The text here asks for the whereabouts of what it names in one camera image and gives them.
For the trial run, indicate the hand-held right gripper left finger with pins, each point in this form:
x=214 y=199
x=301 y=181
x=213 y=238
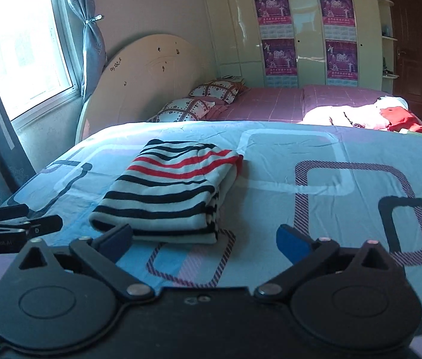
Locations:
x=117 y=237

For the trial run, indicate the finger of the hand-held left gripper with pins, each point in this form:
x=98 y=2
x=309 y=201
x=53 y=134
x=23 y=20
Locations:
x=42 y=224
x=1 y=212

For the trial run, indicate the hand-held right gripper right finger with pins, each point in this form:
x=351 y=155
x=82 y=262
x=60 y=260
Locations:
x=289 y=241

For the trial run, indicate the white black red striped sweater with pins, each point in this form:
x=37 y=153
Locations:
x=166 y=194

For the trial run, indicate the blue printed bedsheet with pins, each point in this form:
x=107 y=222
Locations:
x=271 y=194

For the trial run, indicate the pale pink cloth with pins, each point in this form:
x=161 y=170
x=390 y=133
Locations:
x=330 y=116

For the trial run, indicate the white red patterned pillow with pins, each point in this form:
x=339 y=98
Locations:
x=181 y=110
x=218 y=89

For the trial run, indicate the cream round headboard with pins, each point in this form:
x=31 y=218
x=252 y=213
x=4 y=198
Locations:
x=140 y=78

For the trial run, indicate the red cloth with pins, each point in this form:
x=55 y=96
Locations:
x=401 y=119

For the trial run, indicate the window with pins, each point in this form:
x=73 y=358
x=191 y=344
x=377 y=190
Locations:
x=16 y=41

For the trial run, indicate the white cloth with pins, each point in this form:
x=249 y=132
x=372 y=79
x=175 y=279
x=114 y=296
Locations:
x=394 y=101

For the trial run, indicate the blue curtain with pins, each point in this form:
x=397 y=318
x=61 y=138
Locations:
x=91 y=52

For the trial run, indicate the curtain tieback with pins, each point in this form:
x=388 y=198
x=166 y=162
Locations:
x=93 y=18

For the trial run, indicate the cream glossy wardrobe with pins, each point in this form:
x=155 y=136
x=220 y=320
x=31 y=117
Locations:
x=233 y=26

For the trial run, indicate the cream corner shelf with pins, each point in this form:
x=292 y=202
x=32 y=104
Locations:
x=388 y=37

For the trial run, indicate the brown wooden door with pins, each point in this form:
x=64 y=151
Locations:
x=413 y=45

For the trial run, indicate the purple wall poster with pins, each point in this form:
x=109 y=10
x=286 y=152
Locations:
x=280 y=61
x=342 y=61
x=336 y=11
x=272 y=11

